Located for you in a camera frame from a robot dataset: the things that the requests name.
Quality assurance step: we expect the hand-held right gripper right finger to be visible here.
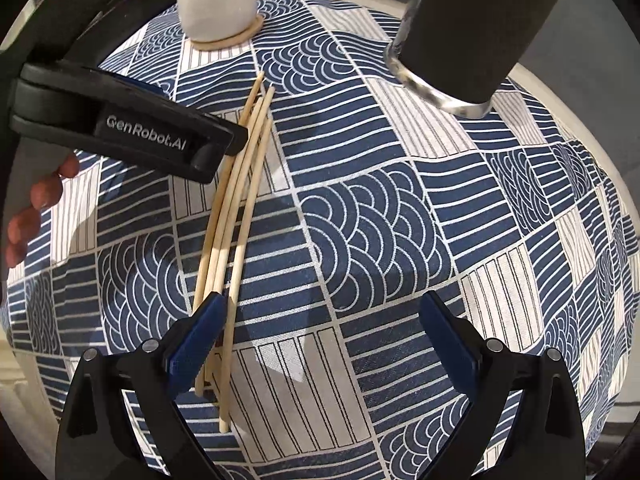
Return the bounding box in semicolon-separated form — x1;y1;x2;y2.
418;290;587;480

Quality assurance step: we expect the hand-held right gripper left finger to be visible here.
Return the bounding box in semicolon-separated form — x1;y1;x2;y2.
55;291;229;480

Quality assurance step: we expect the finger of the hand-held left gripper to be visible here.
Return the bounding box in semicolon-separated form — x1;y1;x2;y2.
191;112;250;184
107;70;176;109

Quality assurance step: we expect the black cylindrical utensil holder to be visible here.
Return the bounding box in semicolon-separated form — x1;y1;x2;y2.
385;0;565;119

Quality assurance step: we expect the person's left hand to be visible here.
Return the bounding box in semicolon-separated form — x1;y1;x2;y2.
6;151;82;269

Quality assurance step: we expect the white potted succulent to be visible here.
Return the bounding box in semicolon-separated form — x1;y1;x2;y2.
176;0;258;44

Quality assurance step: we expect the round wooden coaster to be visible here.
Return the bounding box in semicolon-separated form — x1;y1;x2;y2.
187;12;266;52

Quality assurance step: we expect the blue white patterned tablecloth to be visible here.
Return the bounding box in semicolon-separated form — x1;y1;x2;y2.
0;0;640;480

